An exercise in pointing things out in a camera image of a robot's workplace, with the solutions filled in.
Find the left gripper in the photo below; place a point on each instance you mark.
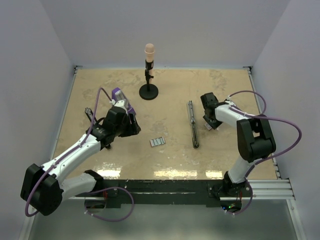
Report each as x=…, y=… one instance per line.
x=133, y=128

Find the staple box sleeve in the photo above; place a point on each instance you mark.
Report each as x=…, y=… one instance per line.
x=208, y=126

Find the grey black stapler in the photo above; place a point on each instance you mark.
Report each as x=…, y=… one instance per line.
x=192, y=122

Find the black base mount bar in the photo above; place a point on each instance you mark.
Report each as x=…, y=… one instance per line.
x=210, y=193

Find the purple metronome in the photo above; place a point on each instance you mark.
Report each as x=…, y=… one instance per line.
x=119, y=99

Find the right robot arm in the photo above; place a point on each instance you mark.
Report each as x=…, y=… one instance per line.
x=255, y=140

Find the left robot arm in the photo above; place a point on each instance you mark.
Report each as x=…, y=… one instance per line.
x=45, y=187

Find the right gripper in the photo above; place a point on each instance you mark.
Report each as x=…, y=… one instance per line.
x=214, y=124

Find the microphone on black stand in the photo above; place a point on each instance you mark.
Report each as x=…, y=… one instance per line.
x=149, y=91

